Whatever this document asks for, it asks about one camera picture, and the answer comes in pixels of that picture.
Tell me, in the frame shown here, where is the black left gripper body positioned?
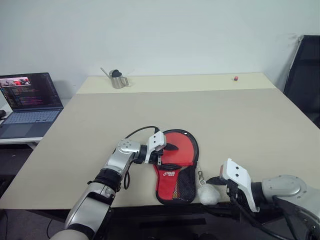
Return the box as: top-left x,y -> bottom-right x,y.
151,146 -> 166,168

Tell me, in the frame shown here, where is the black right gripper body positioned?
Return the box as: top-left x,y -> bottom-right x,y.
226,179 -> 251,210

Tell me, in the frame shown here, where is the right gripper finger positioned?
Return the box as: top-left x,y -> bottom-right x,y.
206,175 -> 228,186

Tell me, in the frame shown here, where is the red table tennis paddle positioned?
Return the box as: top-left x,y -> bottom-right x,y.
162,131 -> 195,166

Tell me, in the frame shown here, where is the white pompom keychain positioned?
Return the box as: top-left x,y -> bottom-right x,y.
196,162 -> 220,206

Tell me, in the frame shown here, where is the red and black paddle case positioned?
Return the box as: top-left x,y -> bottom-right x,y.
152,128 -> 201,205

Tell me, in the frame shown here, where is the dark table apron with slot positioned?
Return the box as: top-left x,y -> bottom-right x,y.
109,203 -> 251,240

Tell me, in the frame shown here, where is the metal spouted can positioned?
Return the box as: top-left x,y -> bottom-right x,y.
100,67 -> 130,89

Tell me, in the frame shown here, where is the black chair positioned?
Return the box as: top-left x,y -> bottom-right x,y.
283,34 -> 320,124

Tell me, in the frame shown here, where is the open laptop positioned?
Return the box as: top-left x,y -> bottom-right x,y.
0,72 -> 65,140

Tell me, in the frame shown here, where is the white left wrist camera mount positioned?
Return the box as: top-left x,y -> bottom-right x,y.
145,132 -> 167,165

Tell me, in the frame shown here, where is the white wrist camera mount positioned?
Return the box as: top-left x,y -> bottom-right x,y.
218,157 -> 261,213
145,132 -> 167,165

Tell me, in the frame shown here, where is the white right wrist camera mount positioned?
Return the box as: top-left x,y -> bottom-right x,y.
218,157 -> 261,213

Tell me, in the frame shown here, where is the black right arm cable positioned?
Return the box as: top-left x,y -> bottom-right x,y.
228,196 -> 297,240

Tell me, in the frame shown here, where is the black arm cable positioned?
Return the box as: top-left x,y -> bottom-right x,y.
122,125 -> 160,191
228,196 -> 297,240

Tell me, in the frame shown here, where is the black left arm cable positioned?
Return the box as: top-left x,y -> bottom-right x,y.
122,125 -> 160,191

